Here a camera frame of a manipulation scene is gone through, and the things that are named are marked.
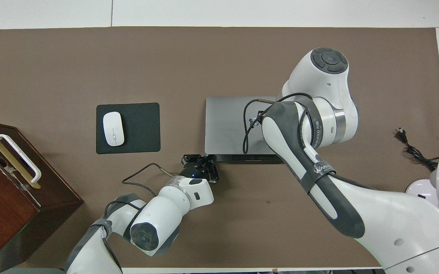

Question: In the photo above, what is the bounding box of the white box handle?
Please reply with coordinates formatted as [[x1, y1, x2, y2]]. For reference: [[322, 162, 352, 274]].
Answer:
[[0, 134, 42, 184]]

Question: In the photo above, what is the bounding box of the grey aluminium laptop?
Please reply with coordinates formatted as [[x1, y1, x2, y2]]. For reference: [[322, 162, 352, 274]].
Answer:
[[205, 96, 285, 164]]

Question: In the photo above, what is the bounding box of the brass handle plate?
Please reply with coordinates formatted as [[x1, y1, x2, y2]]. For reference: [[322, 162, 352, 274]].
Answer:
[[0, 134, 41, 190]]

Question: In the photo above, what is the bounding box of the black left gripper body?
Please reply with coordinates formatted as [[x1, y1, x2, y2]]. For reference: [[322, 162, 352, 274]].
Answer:
[[178, 162, 214, 180]]

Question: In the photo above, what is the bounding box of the black mouse pad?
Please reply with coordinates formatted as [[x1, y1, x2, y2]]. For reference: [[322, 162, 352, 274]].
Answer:
[[96, 102, 161, 155]]

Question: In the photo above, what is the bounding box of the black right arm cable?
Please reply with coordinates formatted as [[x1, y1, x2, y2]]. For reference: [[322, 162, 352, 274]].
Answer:
[[242, 92, 315, 155]]

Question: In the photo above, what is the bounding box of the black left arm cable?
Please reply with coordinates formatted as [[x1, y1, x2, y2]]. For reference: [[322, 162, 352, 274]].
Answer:
[[122, 163, 174, 196]]

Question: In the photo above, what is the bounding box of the white computer mouse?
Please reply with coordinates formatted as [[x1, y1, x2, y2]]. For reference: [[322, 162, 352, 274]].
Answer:
[[103, 112, 125, 147]]

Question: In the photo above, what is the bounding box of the brown table mat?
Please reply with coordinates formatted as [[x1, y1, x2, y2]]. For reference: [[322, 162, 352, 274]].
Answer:
[[0, 27, 439, 269]]

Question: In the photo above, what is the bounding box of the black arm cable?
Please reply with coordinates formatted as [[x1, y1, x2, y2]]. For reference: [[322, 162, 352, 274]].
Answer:
[[122, 163, 174, 196], [242, 92, 315, 155]]

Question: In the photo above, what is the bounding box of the black lamp power cable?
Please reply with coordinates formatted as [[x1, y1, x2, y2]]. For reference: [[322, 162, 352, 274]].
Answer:
[[396, 128, 439, 170]]

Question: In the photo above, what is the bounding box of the dark wooden box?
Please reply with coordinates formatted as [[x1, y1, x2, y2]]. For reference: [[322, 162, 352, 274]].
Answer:
[[0, 119, 84, 272]]

